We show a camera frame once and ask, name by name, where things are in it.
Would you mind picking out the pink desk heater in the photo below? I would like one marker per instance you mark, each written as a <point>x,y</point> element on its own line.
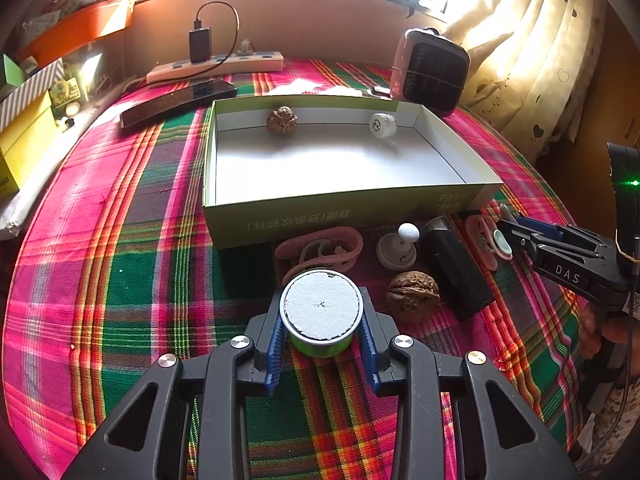
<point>435,72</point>

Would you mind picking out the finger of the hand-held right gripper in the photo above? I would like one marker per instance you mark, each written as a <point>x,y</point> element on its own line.
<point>545,230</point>
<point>565,275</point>

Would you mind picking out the cream heart print curtain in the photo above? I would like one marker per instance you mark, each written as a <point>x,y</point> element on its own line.
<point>530,50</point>

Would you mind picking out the green spool with white top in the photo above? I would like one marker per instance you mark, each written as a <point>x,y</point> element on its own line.
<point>320,305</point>

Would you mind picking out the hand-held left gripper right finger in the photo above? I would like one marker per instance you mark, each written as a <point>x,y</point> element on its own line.
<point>367,355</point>

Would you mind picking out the orange tray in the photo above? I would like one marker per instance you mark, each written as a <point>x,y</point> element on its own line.
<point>80,30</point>

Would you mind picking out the small grey plug adapter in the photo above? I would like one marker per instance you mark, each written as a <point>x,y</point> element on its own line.
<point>245,47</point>

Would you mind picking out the black charger plug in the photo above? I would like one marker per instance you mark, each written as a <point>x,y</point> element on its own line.
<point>200,45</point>

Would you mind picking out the striped box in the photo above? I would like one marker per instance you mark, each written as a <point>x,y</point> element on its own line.
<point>30,92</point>

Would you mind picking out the black smartphone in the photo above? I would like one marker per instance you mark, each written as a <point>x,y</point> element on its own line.
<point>175,102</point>

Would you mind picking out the large brown walnut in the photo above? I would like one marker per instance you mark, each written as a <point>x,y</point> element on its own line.
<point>412,294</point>

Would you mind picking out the small carved walnut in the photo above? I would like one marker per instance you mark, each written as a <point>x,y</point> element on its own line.
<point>282,121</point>

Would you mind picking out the white and teal round cap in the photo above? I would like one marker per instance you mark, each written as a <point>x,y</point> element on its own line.
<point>502,244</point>

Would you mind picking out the white ribbed cap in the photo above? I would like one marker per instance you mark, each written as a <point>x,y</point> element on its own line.
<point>382,125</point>

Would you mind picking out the green cardboard box white inside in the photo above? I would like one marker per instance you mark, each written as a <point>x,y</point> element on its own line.
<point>325,160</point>

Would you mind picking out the yellow box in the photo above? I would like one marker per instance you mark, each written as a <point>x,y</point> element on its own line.
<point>25,140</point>

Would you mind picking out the small pink clip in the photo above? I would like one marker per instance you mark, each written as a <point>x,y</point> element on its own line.
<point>475,227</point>

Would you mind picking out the black rectangular usb device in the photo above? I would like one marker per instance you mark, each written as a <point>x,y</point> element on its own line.
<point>452,270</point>

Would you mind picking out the white power strip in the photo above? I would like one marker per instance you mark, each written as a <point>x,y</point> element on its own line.
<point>220,65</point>

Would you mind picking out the small sticker card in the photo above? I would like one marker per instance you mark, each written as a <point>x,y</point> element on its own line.
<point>66,92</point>

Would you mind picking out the grey knob with white ball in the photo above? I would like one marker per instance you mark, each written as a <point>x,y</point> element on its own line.
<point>395,255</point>

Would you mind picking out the person's right hand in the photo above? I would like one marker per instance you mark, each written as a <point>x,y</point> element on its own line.
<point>592,332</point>

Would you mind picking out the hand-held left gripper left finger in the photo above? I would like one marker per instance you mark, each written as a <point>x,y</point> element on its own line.
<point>276,355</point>

